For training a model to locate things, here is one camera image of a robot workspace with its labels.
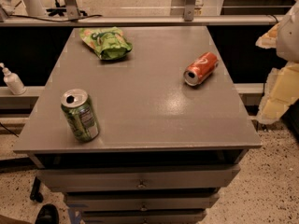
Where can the white pump bottle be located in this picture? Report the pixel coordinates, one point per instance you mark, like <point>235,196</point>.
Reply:
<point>13,81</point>

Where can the green chip bag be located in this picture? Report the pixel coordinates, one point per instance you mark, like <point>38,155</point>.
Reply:
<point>107,43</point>

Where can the grey metal post right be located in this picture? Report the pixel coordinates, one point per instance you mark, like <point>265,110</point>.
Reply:
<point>189,7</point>

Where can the red coke can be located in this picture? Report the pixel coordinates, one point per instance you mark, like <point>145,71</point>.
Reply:
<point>197,72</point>

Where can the top grey drawer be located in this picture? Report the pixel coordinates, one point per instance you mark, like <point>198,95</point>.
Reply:
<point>144,178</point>

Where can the grey metal post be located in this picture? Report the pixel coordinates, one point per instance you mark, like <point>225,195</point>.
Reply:
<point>72,9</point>
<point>189,7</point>

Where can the black shoe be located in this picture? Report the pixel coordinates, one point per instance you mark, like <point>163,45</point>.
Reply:
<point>48,214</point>

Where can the green soda can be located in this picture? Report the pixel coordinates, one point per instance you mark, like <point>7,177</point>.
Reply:
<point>78,111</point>

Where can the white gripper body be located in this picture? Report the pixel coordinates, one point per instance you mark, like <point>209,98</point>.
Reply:
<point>290,36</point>

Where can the grey drawer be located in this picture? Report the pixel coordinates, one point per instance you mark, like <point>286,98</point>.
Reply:
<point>144,178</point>
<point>149,217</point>
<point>142,202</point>

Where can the grey metal post left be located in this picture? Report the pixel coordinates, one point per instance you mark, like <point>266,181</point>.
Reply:
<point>72,9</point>

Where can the grey drawer cabinet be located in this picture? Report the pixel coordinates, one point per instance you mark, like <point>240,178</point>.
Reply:
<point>147,115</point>

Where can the bottom grey drawer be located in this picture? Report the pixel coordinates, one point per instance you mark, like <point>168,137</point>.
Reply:
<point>149,217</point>

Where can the middle grey drawer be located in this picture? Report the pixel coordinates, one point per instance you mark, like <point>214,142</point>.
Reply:
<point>142,202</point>

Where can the black cabinet caster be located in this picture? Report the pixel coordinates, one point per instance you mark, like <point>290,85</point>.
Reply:
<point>35,194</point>

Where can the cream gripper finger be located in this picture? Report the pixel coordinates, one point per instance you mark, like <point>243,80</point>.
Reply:
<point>280,92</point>
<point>269,39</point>

